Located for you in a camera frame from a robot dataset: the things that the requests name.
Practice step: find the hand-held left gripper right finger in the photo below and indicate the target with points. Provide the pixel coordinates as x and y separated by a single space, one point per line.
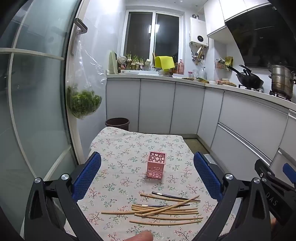
207 176

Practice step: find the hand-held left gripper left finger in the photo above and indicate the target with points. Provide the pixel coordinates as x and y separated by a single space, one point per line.
89 176

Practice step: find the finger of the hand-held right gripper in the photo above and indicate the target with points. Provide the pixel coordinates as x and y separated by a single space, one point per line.
289 170
262 166

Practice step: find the pink perforated utensil holder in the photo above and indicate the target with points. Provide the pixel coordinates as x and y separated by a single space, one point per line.
155 170

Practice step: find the bunch of wooden chopsticks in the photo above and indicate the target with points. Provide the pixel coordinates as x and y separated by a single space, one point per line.
166 209

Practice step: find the brown floor mat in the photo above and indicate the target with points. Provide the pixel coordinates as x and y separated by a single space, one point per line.
196 144

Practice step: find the floral tablecloth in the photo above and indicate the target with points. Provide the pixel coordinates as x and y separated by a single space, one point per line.
129 148

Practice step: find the brown trash bin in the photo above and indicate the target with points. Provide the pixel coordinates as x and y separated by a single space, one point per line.
116 124

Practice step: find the gas stove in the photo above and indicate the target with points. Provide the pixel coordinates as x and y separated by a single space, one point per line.
275 93

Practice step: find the plastic bag of greens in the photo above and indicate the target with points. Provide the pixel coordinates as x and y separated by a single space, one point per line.
83 102

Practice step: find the black wok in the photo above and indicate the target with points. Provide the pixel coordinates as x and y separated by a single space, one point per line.
251 81

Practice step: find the white kitchen base cabinet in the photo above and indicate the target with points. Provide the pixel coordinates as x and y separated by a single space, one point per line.
157 104

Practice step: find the steel stock pot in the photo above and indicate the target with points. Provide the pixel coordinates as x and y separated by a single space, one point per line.
282 81

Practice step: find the plate of food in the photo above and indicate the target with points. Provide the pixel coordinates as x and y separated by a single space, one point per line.
227 82

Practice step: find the glass sliding door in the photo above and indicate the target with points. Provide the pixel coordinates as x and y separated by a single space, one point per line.
41 92

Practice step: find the black spatula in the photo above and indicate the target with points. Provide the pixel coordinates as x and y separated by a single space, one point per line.
245 69

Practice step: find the clear cup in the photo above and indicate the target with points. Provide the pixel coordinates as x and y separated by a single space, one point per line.
193 75

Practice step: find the glass jar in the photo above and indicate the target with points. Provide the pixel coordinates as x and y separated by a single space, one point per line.
202 73

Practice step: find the white kitchen countertop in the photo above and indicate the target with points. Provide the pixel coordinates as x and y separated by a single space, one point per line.
161 77

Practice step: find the hanging food packet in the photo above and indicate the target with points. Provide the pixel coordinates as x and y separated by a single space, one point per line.
220 64

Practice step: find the yellow packet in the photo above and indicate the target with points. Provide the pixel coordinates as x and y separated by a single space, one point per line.
229 61

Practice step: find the pink bottle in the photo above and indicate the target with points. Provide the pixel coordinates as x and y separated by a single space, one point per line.
180 68

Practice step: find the pale green bag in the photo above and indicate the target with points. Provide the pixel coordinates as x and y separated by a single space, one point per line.
112 63

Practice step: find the row of sprouting garlic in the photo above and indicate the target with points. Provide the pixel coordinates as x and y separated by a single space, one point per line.
135 62

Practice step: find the black range hood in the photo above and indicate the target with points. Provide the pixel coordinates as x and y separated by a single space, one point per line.
261 39

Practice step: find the white water heater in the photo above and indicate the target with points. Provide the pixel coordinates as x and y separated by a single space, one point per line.
198 30

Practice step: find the kitchen window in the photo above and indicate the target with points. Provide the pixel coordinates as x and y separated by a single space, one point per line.
141 34

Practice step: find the white wall cabinets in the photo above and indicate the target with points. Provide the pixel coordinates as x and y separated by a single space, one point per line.
215 18

